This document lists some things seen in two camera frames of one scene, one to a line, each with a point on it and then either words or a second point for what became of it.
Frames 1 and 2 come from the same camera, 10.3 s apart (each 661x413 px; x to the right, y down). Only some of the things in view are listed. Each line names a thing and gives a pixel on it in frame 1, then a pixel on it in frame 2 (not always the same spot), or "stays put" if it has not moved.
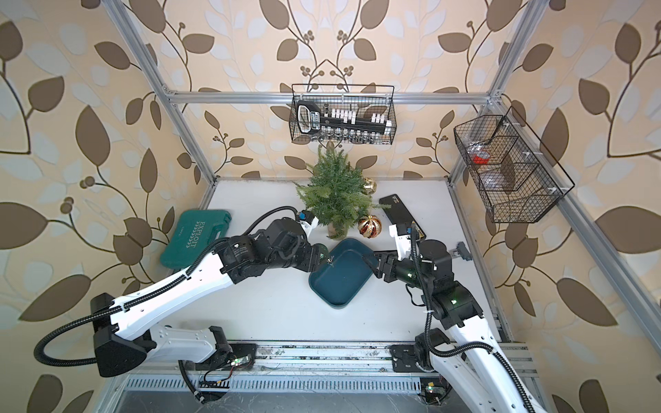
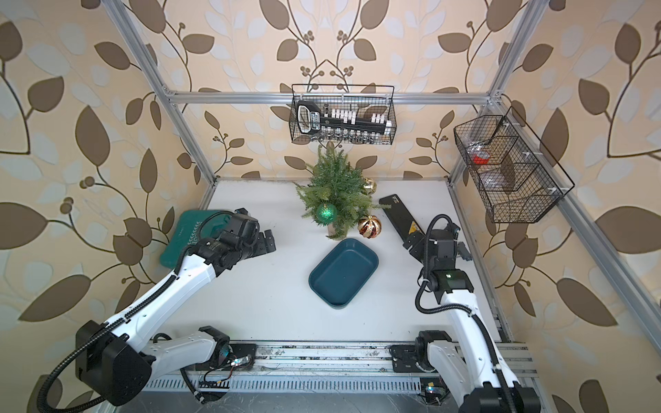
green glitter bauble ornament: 323,252 to 326,214
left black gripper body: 305,258 to 256,246
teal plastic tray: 344,274 stays put
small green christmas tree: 336,195 stays put
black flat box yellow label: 400,215 stays put
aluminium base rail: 316,367 stays put
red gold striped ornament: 369,226 stays put
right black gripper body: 407,270 to 417,250
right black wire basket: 517,176 stays put
